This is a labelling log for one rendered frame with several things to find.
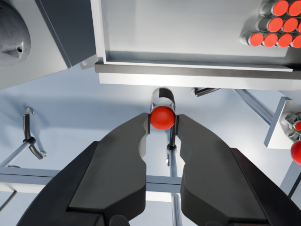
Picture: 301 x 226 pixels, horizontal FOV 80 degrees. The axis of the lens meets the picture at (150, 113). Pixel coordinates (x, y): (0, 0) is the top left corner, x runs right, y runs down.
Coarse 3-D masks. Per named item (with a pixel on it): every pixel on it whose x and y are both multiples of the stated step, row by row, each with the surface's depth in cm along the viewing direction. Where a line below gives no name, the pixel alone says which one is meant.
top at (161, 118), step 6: (156, 108) 14; (162, 108) 14; (168, 108) 14; (150, 114) 14; (156, 114) 14; (162, 114) 14; (168, 114) 14; (174, 114) 14; (150, 120) 14; (156, 120) 14; (162, 120) 14; (168, 120) 14; (174, 120) 14; (156, 126) 14; (162, 126) 14; (168, 126) 14
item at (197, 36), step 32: (128, 0) 32; (160, 0) 31; (192, 0) 31; (224, 0) 31; (256, 0) 31; (128, 32) 34; (160, 32) 34; (192, 32) 33; (224, 32) 33; (128, 64) 33; (160, 64) 33; (192, 64) 34; (224, 64) 34; (256, 64) 35
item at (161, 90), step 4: (160, 88) 17; (164, 88) 17; (160, 92) 16; (164, 92) 16; (168, 92) 16; (160, 96) 15; (164, 96) 15; (168, 96) 16; (172, 96) 16; (172, 100) 15
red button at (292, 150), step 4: (292, 144) 32; (296, 144) 31; (300, 144) 30; (292, 148) 31; (296, 148) 31; (300, 148) 30; (292, 152) 31; (296, 152) 30; (300, 152) 30; (292, 156) 31; (296, 156) 30; (300, 156) 30; (296, 160) 31; (300, 160) 30; (300, 164) 30
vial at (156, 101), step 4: (156, 88) 18; (168, 88) 18; (156, 92) 17; (152, 96) 17; (156, 96) 16; (152, 100) 16; (156, 100) 15; (160, 100) 15; (164, 100) 15; (168, 100) 15; (152, 104) 15; (156, 104) 15; (160, 104) 14; (164, 104) 14; (168, 104) 15; (172, 104) 15; (152, 108) 15; (172, 108) 14
